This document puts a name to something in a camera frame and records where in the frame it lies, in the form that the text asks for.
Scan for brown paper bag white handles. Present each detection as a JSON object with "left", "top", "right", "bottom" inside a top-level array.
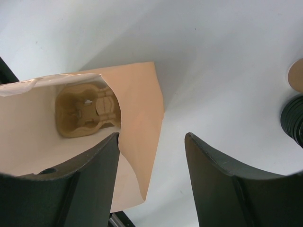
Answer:
[{"left": 0, "top": 62, "right": 164, "bottom": 212}]

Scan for stack of black cup lids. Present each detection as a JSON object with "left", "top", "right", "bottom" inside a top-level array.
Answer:
[{"left": 280, "top": 95, "right": 303, "bottom": 147}]

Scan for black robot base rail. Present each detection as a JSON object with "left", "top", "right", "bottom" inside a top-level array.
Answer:
[{"left": 0, "top": 58, "right": 19, "bottom": 85}]

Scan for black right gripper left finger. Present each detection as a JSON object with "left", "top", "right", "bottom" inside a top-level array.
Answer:
[{"left": 0, "top": 133, "right": 120, "bottom": 227}]

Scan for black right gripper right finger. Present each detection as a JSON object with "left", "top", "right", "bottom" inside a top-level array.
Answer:
[{"left": 185, "top": 133, "right": 303, "bottom": 227}]

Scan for stack of brown paper cups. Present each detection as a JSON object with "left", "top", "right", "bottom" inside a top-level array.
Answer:
[{"left": 287, "top": 58, "right": 303, "bottom": 93}]

